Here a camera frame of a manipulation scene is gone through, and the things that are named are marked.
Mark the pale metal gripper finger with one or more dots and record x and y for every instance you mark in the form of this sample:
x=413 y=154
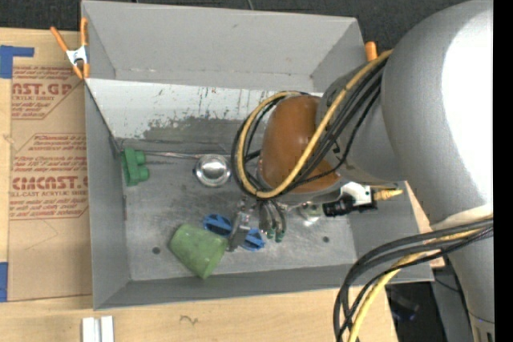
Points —
x=236 y=240
x=245 y=221

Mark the blue plastic toy piece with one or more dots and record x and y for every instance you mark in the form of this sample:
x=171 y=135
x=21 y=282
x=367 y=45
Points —
x=216 y=223

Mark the green plastic cup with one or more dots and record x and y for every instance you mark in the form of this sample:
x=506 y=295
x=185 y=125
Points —
x=196 y=250

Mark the shiny silver metal dome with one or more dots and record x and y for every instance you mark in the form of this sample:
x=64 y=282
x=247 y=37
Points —
x=212 y=170

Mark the green toy building brick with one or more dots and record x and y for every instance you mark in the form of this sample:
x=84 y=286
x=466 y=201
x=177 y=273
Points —
x=134 y=166

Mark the grey metal bin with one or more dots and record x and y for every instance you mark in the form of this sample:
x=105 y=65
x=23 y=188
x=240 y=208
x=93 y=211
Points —
x=192 y=48

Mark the brown cardboard board red print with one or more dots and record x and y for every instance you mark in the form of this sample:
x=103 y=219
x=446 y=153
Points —
x=44 y=212

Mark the black cylinder on white bracket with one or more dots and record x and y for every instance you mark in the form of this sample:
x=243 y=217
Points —
x=340 y=207

